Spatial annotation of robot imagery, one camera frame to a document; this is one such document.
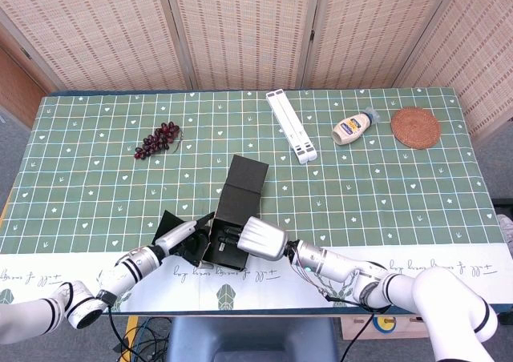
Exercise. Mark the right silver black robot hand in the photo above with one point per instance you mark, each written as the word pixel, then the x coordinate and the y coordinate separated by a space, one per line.
pixel 262 242

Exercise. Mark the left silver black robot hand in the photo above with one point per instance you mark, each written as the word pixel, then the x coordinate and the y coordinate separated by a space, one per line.
pixel 176 236

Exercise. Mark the black foldable cardboard box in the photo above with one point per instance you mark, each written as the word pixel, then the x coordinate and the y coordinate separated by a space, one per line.
pixel 240 194

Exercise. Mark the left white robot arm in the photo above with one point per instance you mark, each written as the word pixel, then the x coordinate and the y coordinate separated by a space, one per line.
pixel 128 270

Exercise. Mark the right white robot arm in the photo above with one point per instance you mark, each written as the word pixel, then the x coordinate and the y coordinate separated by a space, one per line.
pixel 401 288

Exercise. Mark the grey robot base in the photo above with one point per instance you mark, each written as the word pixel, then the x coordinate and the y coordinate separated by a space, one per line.
pixel 248 338

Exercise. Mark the green checked deer tablecloth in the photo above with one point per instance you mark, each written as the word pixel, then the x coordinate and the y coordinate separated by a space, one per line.
pixel 100 178

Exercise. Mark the dark red grape bunch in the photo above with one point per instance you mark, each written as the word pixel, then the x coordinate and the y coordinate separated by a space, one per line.
pixel 158 139

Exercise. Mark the white folding stand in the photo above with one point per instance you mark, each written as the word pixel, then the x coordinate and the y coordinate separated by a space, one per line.
pixel 290 125

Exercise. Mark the mayonnaise squeeze bottle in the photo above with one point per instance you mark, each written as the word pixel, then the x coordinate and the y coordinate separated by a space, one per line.
pixel 352 129

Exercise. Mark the wooden board with blue disc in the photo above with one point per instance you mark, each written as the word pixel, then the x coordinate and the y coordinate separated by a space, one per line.
pixel 401 330

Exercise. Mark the round woven brown coaster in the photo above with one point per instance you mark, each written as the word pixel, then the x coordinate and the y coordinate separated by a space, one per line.
pixel 416 127

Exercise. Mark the bamboo folding screen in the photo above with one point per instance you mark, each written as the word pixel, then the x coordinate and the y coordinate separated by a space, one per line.
pixel 240 29

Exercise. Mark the orange wooden door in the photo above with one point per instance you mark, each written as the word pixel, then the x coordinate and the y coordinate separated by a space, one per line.
pixel 16 93

